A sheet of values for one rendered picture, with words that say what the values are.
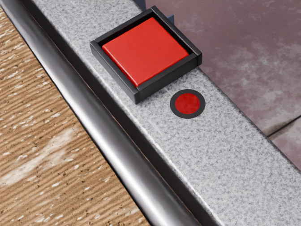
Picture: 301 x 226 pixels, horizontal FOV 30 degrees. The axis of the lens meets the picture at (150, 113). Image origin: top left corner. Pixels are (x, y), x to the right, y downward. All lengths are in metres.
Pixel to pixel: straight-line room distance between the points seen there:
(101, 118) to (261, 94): 1.16
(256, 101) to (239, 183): 1.16
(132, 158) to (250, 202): 0.10
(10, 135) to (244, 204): 0.20
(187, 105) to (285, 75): 1.19
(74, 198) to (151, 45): 0.17
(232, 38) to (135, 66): 1.25
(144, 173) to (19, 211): 0.10
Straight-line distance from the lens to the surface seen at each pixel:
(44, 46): 0.56
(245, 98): 1.62
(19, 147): 0.48
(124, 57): 0.52
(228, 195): 0.46
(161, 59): 0.52
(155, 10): 0.55
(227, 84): 1.64
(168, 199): 0.46
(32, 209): 0.45
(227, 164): 0.47
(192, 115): 0.50
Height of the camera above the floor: 1.33
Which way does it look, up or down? 57 degrees down
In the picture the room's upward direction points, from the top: 7 degrees counter-clockwise
